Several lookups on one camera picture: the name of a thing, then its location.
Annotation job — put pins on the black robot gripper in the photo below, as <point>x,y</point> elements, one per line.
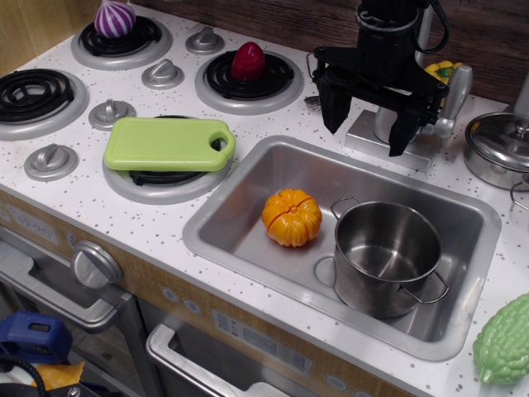
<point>335,92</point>

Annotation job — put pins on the silver toy faucet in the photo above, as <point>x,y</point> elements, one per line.
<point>384,69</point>

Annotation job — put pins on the yellow toy bell pepper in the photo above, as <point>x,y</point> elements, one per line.
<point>443,72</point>

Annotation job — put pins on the back right stove burner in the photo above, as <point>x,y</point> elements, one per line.
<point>281,84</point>

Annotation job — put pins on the stove burner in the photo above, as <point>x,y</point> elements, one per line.
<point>163,188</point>
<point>281,84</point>
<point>38,102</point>
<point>148,41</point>

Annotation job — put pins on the steel pot with lid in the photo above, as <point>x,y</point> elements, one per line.
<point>496,151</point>

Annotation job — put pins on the red toy egg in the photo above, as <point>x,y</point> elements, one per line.
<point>249,63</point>

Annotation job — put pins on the orange toy pumpkin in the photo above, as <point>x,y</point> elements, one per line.
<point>292,218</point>

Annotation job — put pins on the steel pot in sink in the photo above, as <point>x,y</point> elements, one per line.
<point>384,255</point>

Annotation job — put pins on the silver stove knob top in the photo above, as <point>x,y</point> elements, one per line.
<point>205,42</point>

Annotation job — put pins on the silver stove knob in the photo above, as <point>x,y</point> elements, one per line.
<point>51,163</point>
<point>105,115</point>
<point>205,42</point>
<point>163,75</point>

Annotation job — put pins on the silver toy sink basin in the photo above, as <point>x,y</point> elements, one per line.
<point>228,230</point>

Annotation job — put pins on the silver stove knob middle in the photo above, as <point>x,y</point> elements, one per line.
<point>163,75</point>

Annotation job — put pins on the front stove burner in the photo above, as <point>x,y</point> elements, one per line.
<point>163,188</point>

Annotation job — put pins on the green plastic cutting board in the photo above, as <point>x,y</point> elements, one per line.
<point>162,144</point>

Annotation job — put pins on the back left stove burner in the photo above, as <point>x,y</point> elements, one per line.
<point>148,41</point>

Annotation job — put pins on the silver stove knob left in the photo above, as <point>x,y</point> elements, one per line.
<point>105,115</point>

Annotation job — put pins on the purple striped toy onion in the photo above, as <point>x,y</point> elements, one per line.
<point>114,19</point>

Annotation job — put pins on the green toy bitter gourd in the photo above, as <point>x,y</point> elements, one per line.
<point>501,348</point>

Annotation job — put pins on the silver oven dial knob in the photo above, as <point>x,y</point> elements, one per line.
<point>93,267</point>

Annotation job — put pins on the silver stove knob front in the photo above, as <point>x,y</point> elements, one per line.
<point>51,163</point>

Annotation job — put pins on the far left stove burner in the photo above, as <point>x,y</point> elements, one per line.
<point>38,102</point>

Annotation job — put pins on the blue clamp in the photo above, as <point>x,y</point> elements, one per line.
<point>35,337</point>

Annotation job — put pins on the yellow cloth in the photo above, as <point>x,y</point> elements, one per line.
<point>56,376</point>

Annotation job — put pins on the left oven door handle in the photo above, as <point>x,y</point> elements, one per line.
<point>43,279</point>

